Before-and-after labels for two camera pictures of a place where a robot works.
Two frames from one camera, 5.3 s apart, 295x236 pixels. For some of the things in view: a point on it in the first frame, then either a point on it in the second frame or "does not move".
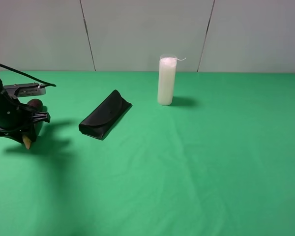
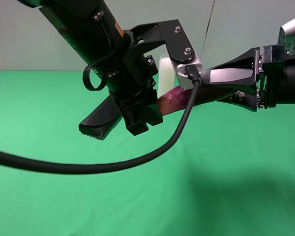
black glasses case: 104,118 does not move
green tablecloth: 226,158 does not move
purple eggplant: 35,104 → 177,99
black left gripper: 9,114 → 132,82
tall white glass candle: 166,78 does not move
